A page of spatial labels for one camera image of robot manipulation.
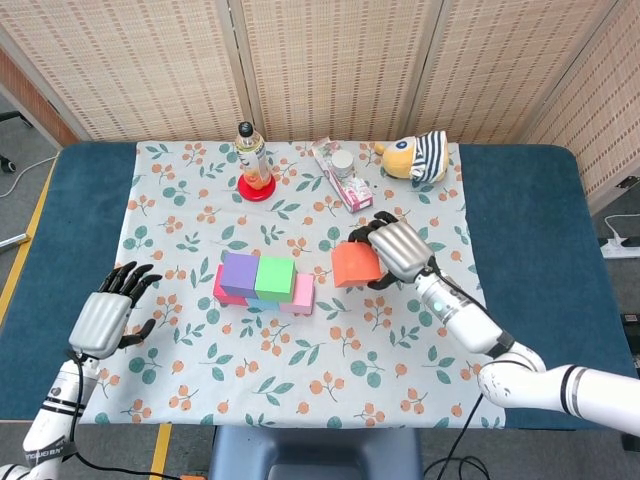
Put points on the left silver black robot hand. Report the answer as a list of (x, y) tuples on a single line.
[(100, 320)]

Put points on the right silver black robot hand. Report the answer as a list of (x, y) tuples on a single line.
[(402, 250)]

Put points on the orange cube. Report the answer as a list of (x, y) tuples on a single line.
[(355, 267)]

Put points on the pink cube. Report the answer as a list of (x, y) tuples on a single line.
[(302, 295)]

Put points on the red cube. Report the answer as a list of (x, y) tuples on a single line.
[(222, 295)]

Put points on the green cube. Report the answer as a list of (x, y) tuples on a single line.
[(274, 279)]

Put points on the purple cube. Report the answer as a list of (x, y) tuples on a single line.
[(240, 274)]

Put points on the light blue cube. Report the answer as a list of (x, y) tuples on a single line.
[(262, 304)]

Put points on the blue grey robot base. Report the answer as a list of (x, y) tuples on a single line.
[(315, 450)]

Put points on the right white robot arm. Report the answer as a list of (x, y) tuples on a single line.
[(500, 350)]

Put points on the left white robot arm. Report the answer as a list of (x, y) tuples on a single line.
[(50, 415)]

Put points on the pink floral carton box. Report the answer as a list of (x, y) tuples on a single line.
[(357, 192)]

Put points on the yellow plush toy striped shirt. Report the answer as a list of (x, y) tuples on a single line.
[(410, 160)]

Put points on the small white jar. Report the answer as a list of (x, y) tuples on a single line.
[(342, 161)]

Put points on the grey metal bar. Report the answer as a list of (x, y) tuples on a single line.
[(12, 242)]

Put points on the teal table cover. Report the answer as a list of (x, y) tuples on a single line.
[(525, 225)]

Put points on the floral print tablecloth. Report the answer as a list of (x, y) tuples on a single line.
[(300, 360)]

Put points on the red round coaster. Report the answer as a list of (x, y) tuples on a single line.
[(257, 194)]

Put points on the orange drink plastic bottle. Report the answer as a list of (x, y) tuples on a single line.
[(250, 160)]

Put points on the small orange object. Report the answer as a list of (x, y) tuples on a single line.
[(192, 477)]

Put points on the woven bamboo folding screen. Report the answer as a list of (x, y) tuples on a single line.
[(350, 60)]

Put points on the white power strip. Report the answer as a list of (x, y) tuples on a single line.
[(620, 248)]

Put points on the black office chair base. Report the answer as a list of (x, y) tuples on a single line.
[(10, 117)]

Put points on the black floor device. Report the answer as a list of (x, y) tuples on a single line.
[(632, 320)]

